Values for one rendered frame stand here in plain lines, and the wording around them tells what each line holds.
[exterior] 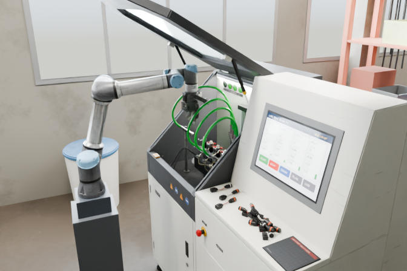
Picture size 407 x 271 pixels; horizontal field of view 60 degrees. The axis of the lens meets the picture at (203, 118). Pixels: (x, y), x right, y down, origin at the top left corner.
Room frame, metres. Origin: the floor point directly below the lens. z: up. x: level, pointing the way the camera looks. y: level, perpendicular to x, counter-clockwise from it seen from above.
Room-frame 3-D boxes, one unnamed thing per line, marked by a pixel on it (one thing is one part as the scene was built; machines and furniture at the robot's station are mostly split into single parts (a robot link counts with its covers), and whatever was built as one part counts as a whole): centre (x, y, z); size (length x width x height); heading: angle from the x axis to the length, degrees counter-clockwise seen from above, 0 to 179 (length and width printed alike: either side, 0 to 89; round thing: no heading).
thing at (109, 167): (3.09, 1.06, 0.31); 0.51 x 0.51 x 0.62
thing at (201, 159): (1.96, -0.06, 0.91); 0.34 x 0.10 x 0.15; 29
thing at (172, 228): (1.94, 0.22, 0.44); 0.65 x 0.02 x 0.68; 29
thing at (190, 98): (2.01, 0.07, 1.36); 0.09 x 0.08 x 0.12; 119
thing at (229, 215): (1.38, -0.22, 0.96); 0.70 x 0.22 x 0.03; 29
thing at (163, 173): (1.95, 0.20, 0.87); 0.62 x 0.04 x 0.16; 29
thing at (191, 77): (2.02, 0.07, 1.52); 0.09 x 0.08 x 0.11; 101
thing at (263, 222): (1.35, -0.24, 1.01); 0.23 x 0.11 x 0.06; 29
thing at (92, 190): (1.77, 0.63, 0.95); 0.15 x 0.15 x 0.10
